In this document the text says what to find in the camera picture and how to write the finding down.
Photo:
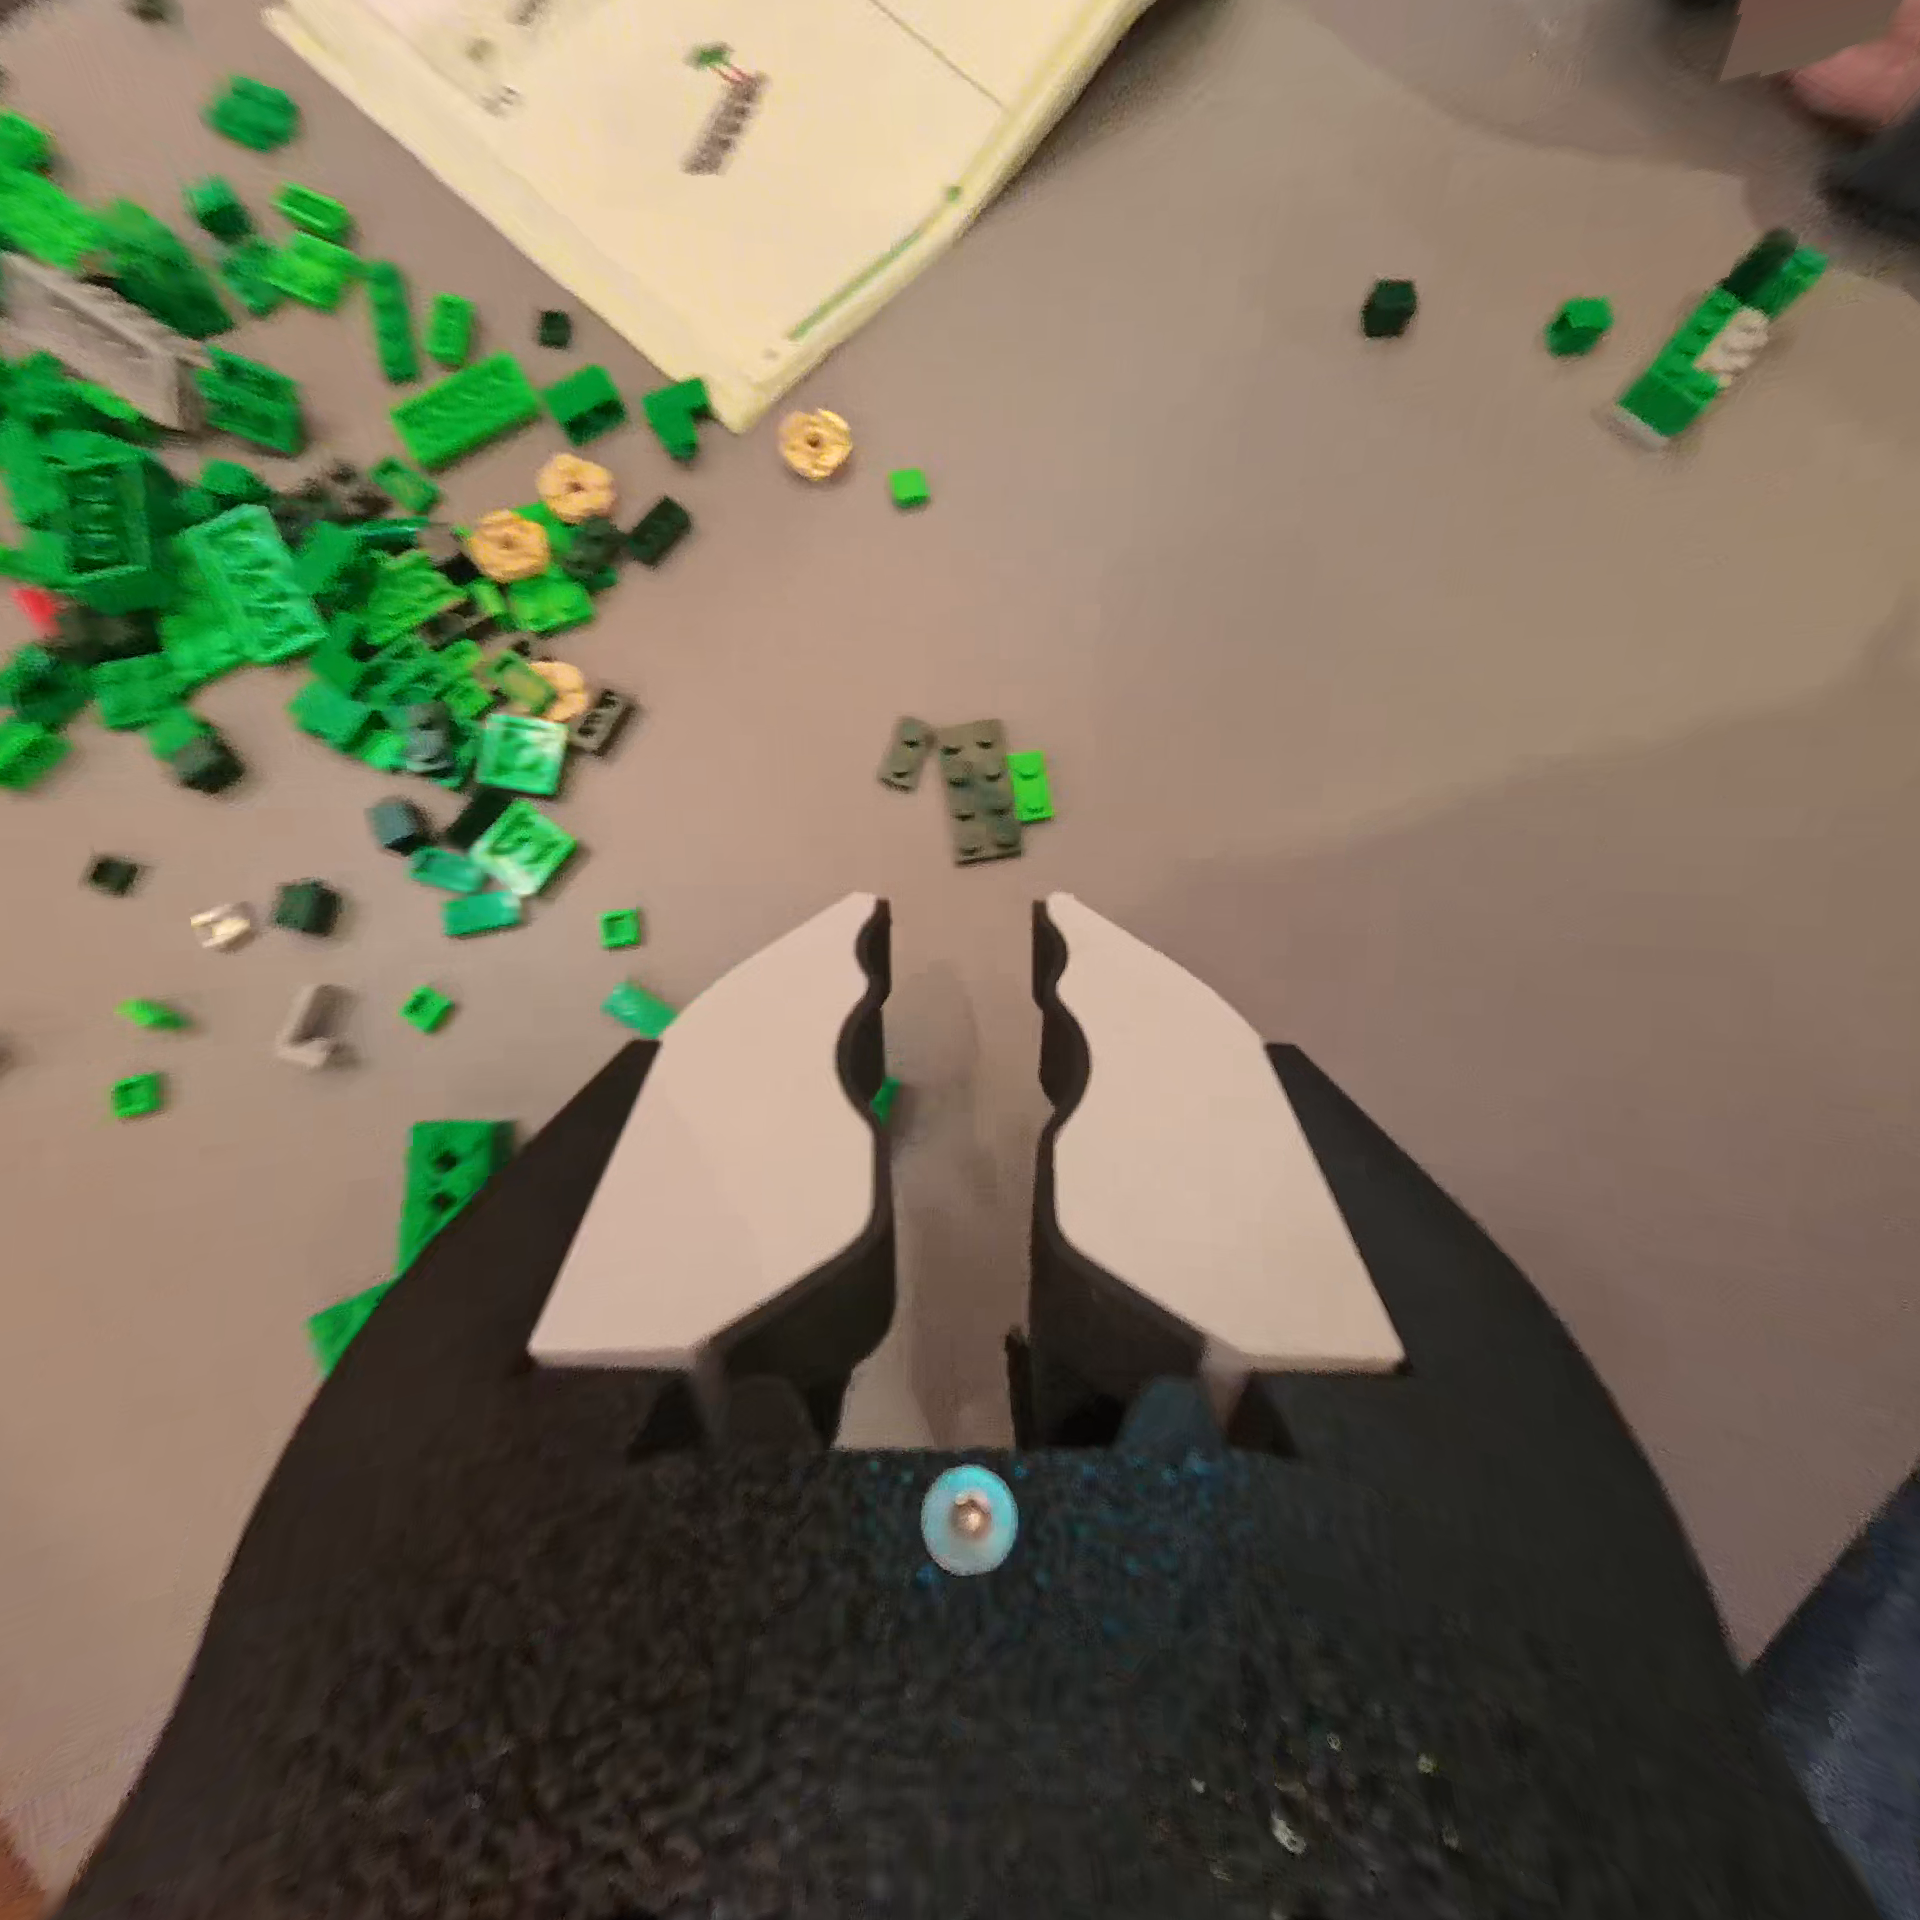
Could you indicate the bright green cube brick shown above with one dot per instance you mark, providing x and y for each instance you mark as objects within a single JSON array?
[{"x": 1577, "y": 327}]

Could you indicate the dark green cube brick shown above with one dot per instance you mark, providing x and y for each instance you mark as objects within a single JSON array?
[{"x": 1387, "y": 307}]

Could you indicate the small grey-green plate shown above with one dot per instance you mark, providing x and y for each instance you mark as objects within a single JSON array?
[{"x": 905, "y": 756}]

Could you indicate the green long plate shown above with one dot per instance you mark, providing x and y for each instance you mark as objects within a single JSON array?
[
  {"x": 347, "y": 1329},
  {"x": 451, "y": 1184}
]

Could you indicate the grey desk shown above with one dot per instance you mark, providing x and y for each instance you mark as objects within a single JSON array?
[{"x": 1425, "y": 901}]

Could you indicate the grey long brick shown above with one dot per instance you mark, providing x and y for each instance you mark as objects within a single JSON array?
[{"x": 89, "y": 340}]

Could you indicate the tiny green lego stud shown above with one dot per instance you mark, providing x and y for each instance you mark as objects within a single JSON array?
[{"x": 907, "y": 487}]

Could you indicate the person's blue trouser leg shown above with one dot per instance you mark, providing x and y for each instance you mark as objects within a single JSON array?
[{"x": 1852, "y": 1769}]

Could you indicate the small bright green plate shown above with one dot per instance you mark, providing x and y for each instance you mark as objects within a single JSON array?
[{"x": 1034, "y": 788}]

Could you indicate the tan round brick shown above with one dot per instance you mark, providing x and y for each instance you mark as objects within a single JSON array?
[
  {"x": 819, "y": 441},
  {"x": 560, "y": 692},
  {"x": 507, "y": 544},
  {"x": 577, "y": 487}
]

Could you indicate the dark green plate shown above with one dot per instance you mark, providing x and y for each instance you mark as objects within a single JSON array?
[{"x": 979, "y": 796}]

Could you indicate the pale green instruction booklet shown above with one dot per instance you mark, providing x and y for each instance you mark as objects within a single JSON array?
[{"x": 721, "y": 181}]

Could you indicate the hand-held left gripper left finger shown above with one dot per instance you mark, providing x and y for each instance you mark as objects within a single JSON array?
[{"x": 705, "y": 1184}]

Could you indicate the pile of green toy bricks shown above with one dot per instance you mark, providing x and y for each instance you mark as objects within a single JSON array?
[{"x": 254, "y": 585}]

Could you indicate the grey angled brick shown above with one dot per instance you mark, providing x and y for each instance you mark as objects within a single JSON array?
[{"x": 311, "y": 1028}]

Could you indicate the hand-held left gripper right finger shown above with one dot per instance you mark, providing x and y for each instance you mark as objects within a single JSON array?
[{"x": 1214, "y": 1184}]

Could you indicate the green brick assembly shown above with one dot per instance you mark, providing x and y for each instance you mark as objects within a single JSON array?
[{"x": 1711, "y": 345}]

